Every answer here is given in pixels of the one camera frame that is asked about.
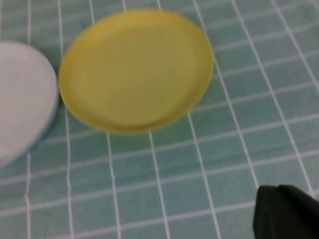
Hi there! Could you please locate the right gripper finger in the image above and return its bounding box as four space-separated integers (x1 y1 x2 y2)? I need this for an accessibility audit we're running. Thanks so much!
252 184 319 239

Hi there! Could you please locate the yellow round plate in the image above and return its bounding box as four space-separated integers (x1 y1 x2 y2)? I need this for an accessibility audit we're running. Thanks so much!
58 8 214 135

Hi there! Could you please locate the white round plate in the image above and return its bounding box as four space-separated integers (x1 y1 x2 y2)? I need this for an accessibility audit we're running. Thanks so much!
0 41 60 167

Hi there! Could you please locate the green checkered tablecloth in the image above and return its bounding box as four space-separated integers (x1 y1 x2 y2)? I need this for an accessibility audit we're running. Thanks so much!
0 0 319 239

